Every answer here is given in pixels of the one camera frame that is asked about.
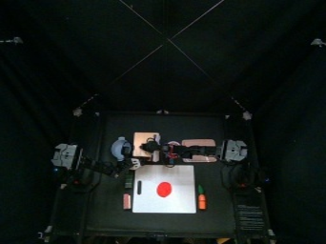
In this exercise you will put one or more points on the red round disc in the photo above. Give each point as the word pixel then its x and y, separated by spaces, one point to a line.
pixel 165 189

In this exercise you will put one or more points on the dark green toy item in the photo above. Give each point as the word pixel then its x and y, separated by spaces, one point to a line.
pixel 129 181

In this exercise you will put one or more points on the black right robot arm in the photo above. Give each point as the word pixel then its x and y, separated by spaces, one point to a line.
pixel 233 152

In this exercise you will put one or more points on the white cutting board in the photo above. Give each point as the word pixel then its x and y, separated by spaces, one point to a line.
pixel 178 200

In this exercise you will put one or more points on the orange toy carrot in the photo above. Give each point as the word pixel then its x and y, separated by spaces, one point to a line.
pixel 202 200

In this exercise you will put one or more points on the pink plastic tray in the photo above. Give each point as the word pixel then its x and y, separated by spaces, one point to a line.
pixel 200 142

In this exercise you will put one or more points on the light blue bowl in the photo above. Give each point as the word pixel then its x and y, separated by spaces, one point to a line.
pixel 117 148

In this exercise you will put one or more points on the white printed label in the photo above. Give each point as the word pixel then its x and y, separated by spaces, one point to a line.
pixel 251 216

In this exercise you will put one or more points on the pink rectangular block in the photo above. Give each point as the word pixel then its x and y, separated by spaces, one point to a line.
pixel 128 201

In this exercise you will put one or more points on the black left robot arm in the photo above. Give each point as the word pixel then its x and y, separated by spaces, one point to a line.
pixel 102 167

